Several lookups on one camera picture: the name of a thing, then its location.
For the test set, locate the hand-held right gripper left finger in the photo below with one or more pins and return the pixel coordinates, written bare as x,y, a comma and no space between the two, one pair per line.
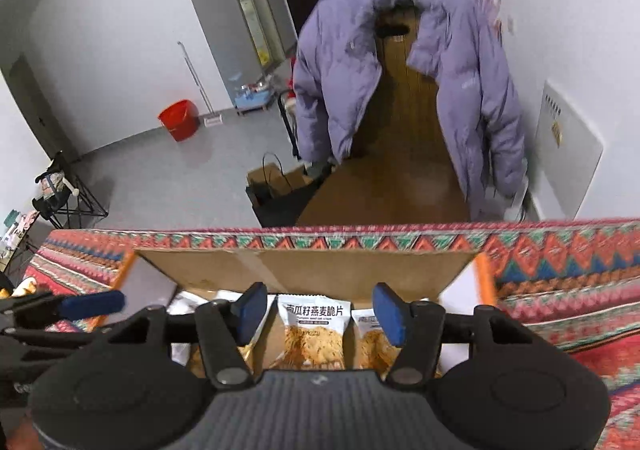
252,315

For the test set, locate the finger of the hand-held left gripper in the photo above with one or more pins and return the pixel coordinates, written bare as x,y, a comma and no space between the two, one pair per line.
95,305

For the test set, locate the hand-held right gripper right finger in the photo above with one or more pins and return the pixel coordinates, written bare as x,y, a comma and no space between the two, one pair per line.
390,315

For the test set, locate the red cardboard box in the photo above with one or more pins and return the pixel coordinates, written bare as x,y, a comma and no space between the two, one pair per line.
300,270

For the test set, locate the bowl of orange peels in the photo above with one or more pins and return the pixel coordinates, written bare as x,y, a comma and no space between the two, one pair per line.
22,287

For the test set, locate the black folding rack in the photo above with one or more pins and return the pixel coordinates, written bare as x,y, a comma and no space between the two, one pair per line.
55,205

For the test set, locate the black paper bag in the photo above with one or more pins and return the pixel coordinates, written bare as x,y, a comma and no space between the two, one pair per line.
280,210

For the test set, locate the brown cardboard box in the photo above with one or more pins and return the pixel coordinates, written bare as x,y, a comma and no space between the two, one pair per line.
272,177

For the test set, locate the wooden chair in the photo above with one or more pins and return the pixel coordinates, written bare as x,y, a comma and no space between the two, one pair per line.
400,154

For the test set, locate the red bucket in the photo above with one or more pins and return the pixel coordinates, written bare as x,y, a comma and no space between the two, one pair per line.
179,122

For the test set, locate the blue low stool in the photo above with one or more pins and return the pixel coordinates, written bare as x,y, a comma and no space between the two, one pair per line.
250,103

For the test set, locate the mop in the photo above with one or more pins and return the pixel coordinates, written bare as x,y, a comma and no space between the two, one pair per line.
197,84

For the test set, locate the red white bag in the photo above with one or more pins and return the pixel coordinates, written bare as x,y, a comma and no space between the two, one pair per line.
287,79

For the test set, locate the purple puffer jacket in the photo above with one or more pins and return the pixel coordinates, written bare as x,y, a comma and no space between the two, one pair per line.
340,79

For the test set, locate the white wall panel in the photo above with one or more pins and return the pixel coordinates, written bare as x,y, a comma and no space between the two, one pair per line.
570,154

